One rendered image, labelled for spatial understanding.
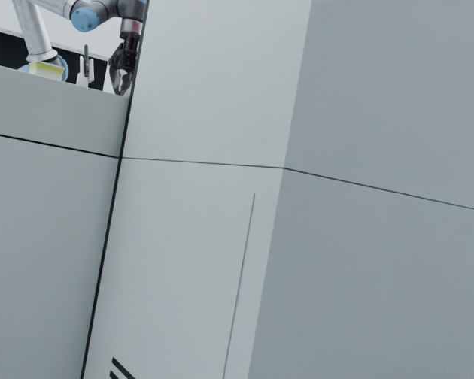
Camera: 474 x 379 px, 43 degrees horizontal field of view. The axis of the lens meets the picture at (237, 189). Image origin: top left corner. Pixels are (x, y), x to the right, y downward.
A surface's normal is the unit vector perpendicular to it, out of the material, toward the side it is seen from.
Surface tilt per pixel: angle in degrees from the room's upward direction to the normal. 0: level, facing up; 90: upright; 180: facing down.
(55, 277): 90
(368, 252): 90
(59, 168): 90
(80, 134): 90
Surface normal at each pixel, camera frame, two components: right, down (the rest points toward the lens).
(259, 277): -0.85, -0.15
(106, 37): 0.50, 0.07
